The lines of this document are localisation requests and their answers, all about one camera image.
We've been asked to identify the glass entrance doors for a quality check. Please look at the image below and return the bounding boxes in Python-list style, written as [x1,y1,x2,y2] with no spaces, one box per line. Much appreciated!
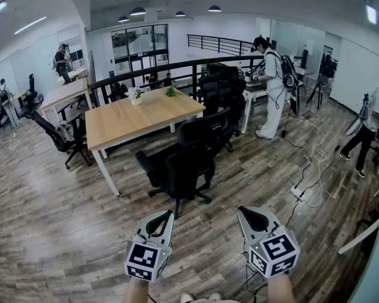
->
[110,23,170,88]

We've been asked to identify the black stair railing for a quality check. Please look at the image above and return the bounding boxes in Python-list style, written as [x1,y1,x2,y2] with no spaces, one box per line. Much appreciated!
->
[186,33,257,57]

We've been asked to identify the black white backpack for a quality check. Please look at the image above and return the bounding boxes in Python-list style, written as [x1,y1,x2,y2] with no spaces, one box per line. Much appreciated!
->
[280,54,301,116]

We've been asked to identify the white cable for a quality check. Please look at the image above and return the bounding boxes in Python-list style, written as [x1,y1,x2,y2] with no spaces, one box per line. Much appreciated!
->
[283,110,328,208]

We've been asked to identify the curved black railing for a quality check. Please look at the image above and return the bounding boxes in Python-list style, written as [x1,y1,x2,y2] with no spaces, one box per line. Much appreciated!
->
[90,55,268,107]

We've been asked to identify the black floor cable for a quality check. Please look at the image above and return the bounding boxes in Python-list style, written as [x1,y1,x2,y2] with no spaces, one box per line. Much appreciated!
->
[280,131,313,191]
[286,146,340,229]

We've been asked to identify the patterned top table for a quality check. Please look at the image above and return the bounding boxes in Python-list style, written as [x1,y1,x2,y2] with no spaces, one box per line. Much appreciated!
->
[37,78,93,123]

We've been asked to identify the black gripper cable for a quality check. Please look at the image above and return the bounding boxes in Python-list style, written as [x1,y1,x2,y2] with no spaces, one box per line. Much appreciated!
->
[232,263,269,303]

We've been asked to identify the person's right forearm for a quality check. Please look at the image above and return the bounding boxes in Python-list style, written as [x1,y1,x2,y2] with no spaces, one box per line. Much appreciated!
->
[266,272,297,303]

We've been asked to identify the black tripod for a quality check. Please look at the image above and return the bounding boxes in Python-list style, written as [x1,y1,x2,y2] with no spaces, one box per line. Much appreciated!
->
[306,80,325,110]

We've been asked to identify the white table dark top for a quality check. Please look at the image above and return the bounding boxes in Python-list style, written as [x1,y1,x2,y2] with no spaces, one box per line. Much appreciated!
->
[239,82,270,135]

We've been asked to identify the black slatted railing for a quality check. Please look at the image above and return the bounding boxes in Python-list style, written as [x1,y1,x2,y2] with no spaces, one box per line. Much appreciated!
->
[87,50,97,90]

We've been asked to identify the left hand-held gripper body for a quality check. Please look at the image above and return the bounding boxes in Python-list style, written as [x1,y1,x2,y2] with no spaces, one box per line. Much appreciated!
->
[124,232,174,283]

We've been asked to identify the person's left forearm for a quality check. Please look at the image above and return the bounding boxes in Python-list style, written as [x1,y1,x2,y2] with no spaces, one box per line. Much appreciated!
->
[122,276,155,303]

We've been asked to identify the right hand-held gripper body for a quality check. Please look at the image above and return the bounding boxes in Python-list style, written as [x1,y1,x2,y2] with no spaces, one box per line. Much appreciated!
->
[243,223,301,278]

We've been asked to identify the white power strip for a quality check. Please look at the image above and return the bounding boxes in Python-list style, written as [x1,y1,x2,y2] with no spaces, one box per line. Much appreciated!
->
[289,186,308,202]

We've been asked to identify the grey garment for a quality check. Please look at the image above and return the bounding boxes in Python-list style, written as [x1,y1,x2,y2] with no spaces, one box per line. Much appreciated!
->
[55,121,75,145]

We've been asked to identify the white flower pot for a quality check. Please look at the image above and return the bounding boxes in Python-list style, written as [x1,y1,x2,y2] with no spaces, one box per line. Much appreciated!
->
[127,86,144,107]

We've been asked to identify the wooden table white legs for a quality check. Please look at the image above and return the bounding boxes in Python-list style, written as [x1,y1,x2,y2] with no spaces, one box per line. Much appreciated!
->
[84,86,207,198]

